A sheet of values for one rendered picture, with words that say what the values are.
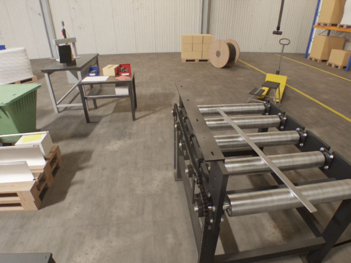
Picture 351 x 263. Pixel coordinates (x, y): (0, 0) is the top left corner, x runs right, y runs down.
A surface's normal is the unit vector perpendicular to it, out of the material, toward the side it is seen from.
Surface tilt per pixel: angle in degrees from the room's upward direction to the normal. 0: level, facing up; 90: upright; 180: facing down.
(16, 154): 90
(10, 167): 90
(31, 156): 90
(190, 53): 90
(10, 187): 0
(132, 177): 0
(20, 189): 0
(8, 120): 106
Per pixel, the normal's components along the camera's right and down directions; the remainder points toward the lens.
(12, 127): -0.03, 0.71
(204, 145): 0.00, -0.87
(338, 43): 0.11, 0.50
